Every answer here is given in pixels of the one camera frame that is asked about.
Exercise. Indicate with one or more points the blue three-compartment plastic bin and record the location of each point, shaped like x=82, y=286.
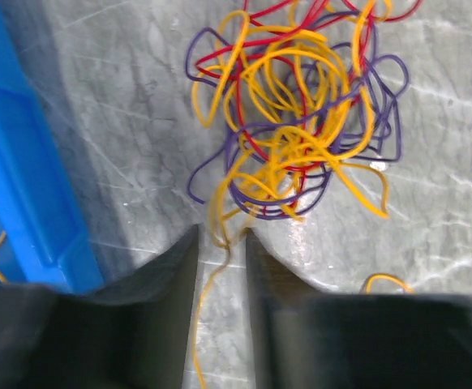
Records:
x=43, y=237

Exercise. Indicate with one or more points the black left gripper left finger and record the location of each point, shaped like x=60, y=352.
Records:
x=132, y=333

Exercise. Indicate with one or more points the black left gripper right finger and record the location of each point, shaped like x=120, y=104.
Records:
x=304, y=337

